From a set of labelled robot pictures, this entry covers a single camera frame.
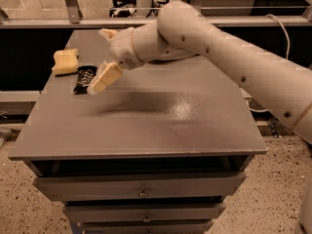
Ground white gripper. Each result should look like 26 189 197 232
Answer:
87 27 143 96

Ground black rxbar chocolate bar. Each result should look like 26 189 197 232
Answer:
73 65 98 95

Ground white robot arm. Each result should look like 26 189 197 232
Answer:
88 1 312 143

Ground yellow sponge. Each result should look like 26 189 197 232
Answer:
52 49 79 76

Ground grey drawer cabinet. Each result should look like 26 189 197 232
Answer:
8 27 268 234

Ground middle grey drawer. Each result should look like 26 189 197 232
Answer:
63 203 225 223

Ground grey drawer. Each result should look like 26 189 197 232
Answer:
33 172 246 202
82 219 213 234
63 203 225 223

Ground top grey drawer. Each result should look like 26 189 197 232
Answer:
33 172 246 202

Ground bottom grey drawer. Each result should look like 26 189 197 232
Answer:
82 219 213 234

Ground metal railing frame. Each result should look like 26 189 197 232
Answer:
0 0 312 28

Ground white cable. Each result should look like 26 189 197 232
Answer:
248 13 291 114

